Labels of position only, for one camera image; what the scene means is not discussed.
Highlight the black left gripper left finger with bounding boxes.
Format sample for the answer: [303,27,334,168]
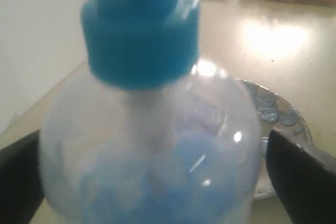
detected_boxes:
[0,131,44,223]

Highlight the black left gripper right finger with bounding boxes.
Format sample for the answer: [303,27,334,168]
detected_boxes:
[266,129,335,223]

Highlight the clear blue pump bottle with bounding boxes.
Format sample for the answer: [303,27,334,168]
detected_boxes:
[39,0,261,223]

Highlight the round silver metal plate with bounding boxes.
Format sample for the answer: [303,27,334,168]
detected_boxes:
[239,79,313,200]

